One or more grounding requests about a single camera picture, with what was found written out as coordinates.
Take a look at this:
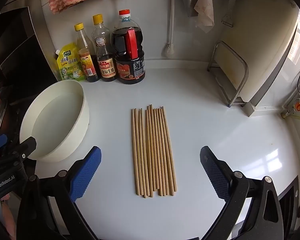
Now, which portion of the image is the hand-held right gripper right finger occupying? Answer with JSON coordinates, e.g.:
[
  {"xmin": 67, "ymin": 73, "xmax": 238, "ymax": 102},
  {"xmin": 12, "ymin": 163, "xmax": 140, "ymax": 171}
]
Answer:
[{"xmin": 199, "ymin": 145, "xmax": 284, "ymax": 240}]

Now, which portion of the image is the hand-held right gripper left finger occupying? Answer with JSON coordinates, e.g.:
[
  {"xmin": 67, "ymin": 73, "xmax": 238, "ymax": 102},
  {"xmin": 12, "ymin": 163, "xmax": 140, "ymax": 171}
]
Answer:
[{"xmin": 16, "ymin": 146, "xmax": 102, "ymax": 240}]

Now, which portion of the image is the white round basin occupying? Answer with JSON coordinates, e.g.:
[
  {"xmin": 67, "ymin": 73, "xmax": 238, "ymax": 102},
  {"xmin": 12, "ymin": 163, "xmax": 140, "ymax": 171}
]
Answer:
[{"xmin": 19, "ymin": 79, "xmax": 90, "ymax": 162}]

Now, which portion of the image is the row of wooden chopsticks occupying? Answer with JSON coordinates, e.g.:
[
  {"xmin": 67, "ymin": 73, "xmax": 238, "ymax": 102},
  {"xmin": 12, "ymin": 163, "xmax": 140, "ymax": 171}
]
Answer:
[{"xmin": 131, "ymin": 104, "xmax": 177, "ymax": 198}]

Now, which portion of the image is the yellow seasoning pouch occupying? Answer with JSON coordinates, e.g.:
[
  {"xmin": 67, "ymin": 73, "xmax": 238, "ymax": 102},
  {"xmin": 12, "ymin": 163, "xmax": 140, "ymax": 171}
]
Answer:
[{"xmin": 54, "ymin": 42, "xmax": 87, "ymax": 82}]

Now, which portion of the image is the slim vinegar bottle yellow cap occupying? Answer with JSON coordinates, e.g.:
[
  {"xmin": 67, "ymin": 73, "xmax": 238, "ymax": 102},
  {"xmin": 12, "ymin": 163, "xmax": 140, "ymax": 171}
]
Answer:
[{"xmin": 74, "ymin": 22, "xmax": 100, "ymax": 83}]

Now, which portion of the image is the metal board rack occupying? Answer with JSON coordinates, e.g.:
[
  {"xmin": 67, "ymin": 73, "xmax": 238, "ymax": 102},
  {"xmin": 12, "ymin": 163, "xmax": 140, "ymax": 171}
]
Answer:
[{"xmin": 207, "ymin": 40, "xmax": 249, "ymax": 108}]

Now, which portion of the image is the soy sauce bottle yellow cap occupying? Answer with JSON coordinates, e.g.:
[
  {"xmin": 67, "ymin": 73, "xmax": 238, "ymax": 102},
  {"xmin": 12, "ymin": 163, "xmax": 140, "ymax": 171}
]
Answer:
[{"xmin": 91, "ymin": 14, "xmax": 119, "ymax": 82}]

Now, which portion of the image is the gas pipe valve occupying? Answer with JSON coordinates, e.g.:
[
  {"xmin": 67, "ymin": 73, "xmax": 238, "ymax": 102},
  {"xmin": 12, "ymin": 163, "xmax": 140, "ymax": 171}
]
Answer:
[{"xmin": 281, "ymin": 66, "xmax": 300, "ymax": 120}]

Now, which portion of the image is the large soy sauce jug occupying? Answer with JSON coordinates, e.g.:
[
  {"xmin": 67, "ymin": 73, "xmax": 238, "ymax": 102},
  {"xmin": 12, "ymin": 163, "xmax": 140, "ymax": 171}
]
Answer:
[{"xmin": 111, "ymin": 9, "xmax": 146, "ymax": 84}]

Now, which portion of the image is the cream cutting board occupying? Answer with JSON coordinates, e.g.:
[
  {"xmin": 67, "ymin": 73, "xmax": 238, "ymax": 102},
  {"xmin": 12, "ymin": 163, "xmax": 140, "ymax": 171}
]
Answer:
[{"xmin": 221, "ymin": 0, "xmax": 300, "ymax": 117}]

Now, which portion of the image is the white dish brush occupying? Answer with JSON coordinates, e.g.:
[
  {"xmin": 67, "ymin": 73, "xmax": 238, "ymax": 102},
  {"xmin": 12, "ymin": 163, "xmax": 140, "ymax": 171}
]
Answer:
[{"xmin": 161, "ymin": 0, "xmax": 177, "ymax": 59}]

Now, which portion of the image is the beige rag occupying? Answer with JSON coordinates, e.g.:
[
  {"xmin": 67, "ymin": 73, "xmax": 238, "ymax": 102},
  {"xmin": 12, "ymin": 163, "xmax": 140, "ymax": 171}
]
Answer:
[{"xmin": 178, "ymin": 0, "xmax": 215, "ymax": 33}]

